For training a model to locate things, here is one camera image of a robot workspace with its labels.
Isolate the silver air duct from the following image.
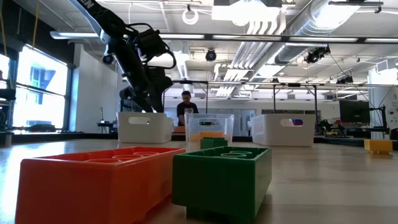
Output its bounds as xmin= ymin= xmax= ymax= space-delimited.
xmin=273 ymin=0 xmax=363 ymax=65

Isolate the green building block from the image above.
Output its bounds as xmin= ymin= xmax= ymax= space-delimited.
xmin=200 ymin=136 xmax=229 ymax=150
xmin=172 ymin=146 xmax=273 ymax=224

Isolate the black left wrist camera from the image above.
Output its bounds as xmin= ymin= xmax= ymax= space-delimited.
xmin=136 ymin=27 xmax=170 ymax=60

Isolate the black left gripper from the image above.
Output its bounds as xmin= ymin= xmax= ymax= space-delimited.
xmin=119 ymin=67 xmax=174 ymax=114

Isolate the white plastic bin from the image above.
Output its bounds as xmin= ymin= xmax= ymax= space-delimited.
xmin=250 ymin=113 xmax=317 ymax=147
xmin=117 ymin=111 xmax=174 ymax=144

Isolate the red-orange building block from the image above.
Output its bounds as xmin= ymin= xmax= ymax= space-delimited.
xmin=14 ymin=146 xmax=187 ymax=224

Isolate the large bright window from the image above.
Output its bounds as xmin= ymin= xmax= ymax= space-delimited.
xmin=11 ymin=44 xmax=70 ymax=131

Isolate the white ceiling air unit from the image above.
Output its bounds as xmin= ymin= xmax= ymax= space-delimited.
xmin=211 ymin=0 xmax=282 ymax=23

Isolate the yellow hanging strap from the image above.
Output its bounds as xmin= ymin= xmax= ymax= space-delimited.
xmin=32 ymin=0 xmax=41 ymax=48
xmin=0 ymin=0 xmax=7 ymax=47

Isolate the black monitor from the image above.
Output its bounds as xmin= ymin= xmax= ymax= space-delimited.
xmin=338 ymin=99 xmax=371 ymax=124
xmin=120 ymin=99 xmax=139 ymax=113

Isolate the long black light bar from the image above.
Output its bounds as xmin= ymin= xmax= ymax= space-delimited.
xmin=49 ymin=30 xmax=398 ymax=44

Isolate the white cable coil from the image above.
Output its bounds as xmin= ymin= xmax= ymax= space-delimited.
xmin=182 ymin=7 xmax=200 ymax=26

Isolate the person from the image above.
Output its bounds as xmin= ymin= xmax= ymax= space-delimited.
xmin=176 ymin=90 xmax=200 ymax=127

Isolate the black ceiling light rail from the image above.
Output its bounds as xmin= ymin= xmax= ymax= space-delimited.
xmin=328 ymin=0 xmax=384 ymax=14

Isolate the clear plastic bin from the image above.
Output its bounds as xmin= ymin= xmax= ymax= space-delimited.
xmin=183 ymin=113 xmax=235 ymax=146

